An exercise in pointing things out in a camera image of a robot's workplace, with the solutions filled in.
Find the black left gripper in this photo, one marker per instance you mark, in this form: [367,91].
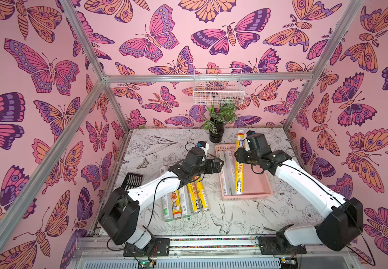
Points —
[216,169]

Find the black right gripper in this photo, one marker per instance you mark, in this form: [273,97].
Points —
[242,154]

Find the pink plastic basket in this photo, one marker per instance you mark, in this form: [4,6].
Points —
[256,186]

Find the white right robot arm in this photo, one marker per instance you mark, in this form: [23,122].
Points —
[342,218]

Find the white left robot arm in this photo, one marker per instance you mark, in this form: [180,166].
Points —
[120,215]

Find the yellow red wrap roll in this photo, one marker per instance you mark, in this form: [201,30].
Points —
[176,207]

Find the potted green plant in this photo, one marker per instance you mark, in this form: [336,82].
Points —
[219,116]

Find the black plastic scraper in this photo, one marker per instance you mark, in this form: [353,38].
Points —
[132,180]

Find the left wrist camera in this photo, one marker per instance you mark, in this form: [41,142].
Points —
[203,146]

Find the white wire wall basket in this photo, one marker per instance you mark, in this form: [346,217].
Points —
[216,88]

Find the aluminium frame rail base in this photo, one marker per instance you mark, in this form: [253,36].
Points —
[209,252]

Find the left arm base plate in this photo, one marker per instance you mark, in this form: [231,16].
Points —
[157,245]

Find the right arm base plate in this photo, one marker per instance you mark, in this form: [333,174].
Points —
[274,245]

